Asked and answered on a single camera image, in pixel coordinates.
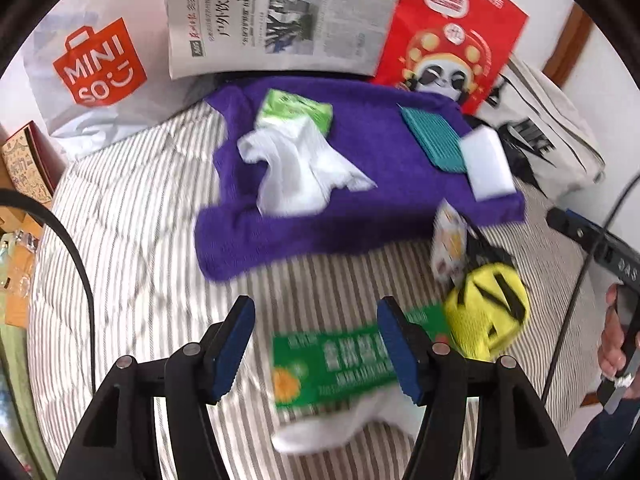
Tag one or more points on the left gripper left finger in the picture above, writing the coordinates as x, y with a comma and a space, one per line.
196, 376

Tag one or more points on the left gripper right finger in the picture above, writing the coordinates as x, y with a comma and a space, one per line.
435, 377

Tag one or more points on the mint green white cloth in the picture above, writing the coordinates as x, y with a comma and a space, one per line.
312, 435

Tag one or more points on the green snack packet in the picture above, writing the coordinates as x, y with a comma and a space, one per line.
319, 368

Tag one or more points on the person's right hand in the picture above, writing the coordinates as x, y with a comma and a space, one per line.
611, 358

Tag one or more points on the white Nike bag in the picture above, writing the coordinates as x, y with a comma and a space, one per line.
550, 145

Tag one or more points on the orange fruit print packet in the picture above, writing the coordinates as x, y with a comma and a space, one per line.
448, 255

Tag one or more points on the striped bed cover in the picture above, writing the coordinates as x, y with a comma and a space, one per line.
131, 210

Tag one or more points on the white sponge block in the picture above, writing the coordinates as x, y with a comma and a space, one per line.
486, 164

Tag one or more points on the teal scrubbing pad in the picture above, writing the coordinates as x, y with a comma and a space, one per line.
436, 138

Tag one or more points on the white tissue cloth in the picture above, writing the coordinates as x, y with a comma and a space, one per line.
302, 169

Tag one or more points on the purple towel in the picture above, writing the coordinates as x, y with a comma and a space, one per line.
232, 237

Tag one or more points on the brown patterned box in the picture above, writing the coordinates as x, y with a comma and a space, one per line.
33, 165

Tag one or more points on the red panda paper bag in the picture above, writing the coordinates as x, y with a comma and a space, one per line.
455, 48

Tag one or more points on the green tissue pack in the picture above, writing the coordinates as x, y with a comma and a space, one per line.
279, 106

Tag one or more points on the white Miniso shopping bag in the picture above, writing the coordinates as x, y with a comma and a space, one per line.
99, 70

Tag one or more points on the newspaper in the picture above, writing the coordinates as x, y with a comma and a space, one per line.
218, 36

